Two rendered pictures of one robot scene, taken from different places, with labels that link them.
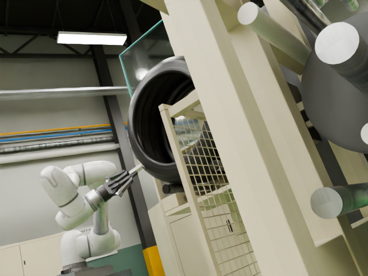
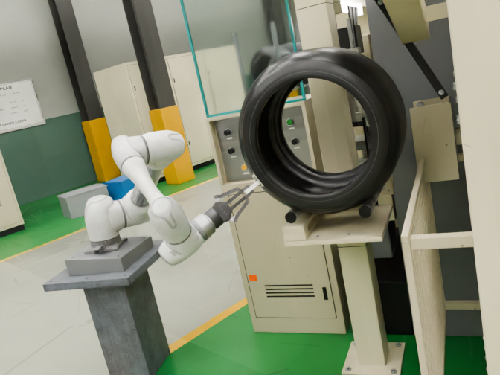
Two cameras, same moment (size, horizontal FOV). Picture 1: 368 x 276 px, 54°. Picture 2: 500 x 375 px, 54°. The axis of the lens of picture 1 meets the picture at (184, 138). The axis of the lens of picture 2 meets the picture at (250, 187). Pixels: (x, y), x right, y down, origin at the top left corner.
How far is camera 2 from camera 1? 1.04 m
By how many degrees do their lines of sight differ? 32
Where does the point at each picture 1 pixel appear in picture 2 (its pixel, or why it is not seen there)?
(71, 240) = (103, 211)
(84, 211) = (196, 245)
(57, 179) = (176, 219)
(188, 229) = (254, 207)
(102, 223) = not seen: hidden behind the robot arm
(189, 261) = (250, 240)
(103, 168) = (172, 145)
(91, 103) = not seen: outside the picture
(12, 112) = not seen: outside the picture
